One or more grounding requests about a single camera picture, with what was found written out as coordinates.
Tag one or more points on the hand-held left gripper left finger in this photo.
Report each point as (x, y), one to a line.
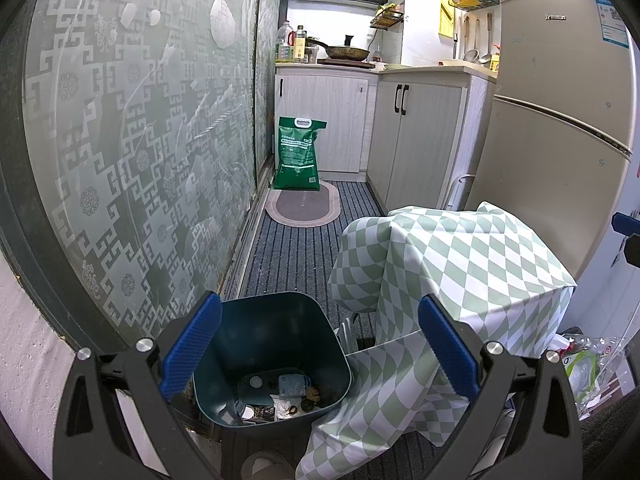
(192, 345)

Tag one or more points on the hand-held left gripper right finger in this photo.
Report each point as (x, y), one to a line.
(447, 350)

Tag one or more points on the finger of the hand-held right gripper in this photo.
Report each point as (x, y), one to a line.
(627, 224)

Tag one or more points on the clear plastic wrapper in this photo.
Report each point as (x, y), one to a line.
(232, 410)

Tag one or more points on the dark teal trash bin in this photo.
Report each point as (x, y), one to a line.
(280, 330)

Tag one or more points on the black carton box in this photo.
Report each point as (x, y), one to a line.
(260, 412)

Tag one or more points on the clear plastic food bag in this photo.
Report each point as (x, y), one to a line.
(284, 405)

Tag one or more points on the white round cap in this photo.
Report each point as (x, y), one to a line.
(256, 381)

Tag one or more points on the green white checkered tablecloth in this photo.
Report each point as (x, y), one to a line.
(450, 260)

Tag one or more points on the beige refrigerator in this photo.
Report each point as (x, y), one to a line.
(550, 160)

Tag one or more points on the striped grey floor runner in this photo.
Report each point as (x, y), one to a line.
(290, 260)

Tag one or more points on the beige slipper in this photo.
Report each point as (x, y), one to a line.
(267, 467)

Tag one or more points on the oval grey floor mat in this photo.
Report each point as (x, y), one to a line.
(300, 205)

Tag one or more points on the dark grey rug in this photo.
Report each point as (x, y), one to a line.
(610, 440)

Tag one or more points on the white double-door kitchen cabinet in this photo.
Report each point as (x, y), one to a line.
(425, 150)

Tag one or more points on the yellow bottle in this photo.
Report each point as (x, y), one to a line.
(495, 60)

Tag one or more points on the green rice bag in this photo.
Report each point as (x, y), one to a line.
(300, 160)

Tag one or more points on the wide patterned glass sliding door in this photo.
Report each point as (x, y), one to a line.
(125, 135)

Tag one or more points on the metal ladle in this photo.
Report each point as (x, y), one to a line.
(470, 55)

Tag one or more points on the white single-door kitchen cabinet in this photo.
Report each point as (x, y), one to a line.
(335, 120)

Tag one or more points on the wooden chopping board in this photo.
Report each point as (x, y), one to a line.
(345, 61)

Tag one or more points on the frying pan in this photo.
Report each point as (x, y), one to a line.
(347, 52)

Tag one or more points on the large cooking oil bottle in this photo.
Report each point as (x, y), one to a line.
(285, 42)

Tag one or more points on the narrow patterned glass sliding door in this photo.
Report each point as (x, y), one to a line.
(265, 35)

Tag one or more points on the small cooking oil bottle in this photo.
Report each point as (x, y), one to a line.
(300, 45)

